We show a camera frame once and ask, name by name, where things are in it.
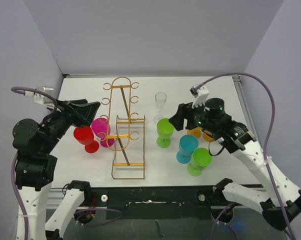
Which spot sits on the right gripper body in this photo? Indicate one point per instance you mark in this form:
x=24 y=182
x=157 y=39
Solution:
x=197 y=118

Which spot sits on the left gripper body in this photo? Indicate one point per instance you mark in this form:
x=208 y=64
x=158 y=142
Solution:
x=59 y=121

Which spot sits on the light green goblet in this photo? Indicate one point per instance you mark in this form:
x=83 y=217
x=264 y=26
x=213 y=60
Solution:
x=164 y=130

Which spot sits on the clear wine glass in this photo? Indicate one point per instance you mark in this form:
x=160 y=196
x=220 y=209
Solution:
x=160 y=101

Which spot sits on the cyan goblet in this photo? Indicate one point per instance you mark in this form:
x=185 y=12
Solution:
x=187 y=145

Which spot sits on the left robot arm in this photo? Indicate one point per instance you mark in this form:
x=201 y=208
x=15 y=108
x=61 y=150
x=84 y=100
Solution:
x=33 y=168

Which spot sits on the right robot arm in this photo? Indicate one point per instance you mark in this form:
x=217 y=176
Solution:
x=280 y=203

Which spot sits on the orange goblet left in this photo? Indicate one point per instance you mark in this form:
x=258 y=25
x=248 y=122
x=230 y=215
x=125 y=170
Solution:
x=196 y=132

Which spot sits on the orange goblet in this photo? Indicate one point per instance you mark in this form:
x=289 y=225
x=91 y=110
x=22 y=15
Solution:
x=208 y=136
x=196 y=132

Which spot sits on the magenta goblet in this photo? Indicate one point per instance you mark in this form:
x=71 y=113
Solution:
x=101 y=129

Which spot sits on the red goblet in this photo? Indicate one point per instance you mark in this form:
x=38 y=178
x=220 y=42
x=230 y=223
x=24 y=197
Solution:
x=85 y=136

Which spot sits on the orange goblet right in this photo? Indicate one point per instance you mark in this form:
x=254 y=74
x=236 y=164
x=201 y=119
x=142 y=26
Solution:
x=208 y=136

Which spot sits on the green goblet front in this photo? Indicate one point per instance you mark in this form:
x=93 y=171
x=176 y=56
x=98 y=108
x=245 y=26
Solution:
x=200 y=159

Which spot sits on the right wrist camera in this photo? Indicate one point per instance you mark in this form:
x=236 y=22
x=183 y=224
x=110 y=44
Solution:
x=200 y=95

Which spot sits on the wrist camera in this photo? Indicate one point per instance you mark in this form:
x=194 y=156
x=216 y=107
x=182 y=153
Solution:
x=43 y=100
x=200 y=95

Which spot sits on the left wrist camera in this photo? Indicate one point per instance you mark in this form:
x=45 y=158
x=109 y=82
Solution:
x=43 y=100

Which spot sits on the gold wire glass rack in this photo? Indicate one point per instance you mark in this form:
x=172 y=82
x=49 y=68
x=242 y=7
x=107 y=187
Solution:
x=126 y=130

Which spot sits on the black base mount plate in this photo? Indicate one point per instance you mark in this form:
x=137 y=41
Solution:
x=158 y=203

